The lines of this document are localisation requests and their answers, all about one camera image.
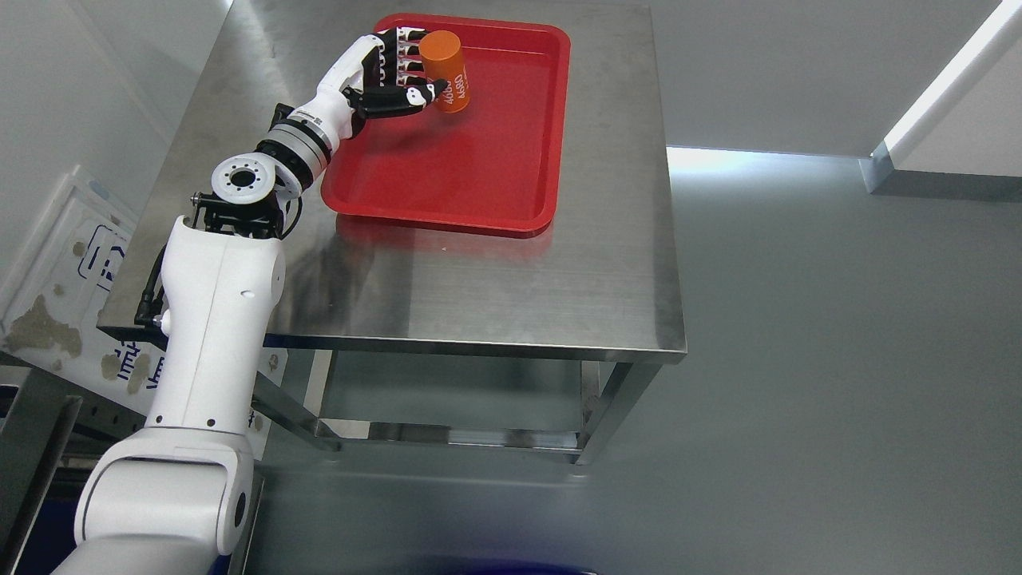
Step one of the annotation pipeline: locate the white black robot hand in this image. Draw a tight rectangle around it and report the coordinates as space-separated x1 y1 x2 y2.
286 26 449 147

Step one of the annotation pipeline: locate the orange cylindrical capacitor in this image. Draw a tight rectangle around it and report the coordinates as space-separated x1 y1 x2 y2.
419 30 470 114

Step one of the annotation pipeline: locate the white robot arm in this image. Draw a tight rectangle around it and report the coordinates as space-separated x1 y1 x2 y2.
56 103 355 574

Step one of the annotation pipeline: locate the red plastic tray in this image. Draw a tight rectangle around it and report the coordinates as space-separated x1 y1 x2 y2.
320 12 572 239

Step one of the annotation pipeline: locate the stainless steel table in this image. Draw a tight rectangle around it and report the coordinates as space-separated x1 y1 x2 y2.
98 1 687 465

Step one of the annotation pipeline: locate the white sign board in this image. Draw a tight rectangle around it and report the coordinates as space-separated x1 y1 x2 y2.
0 165 290 462

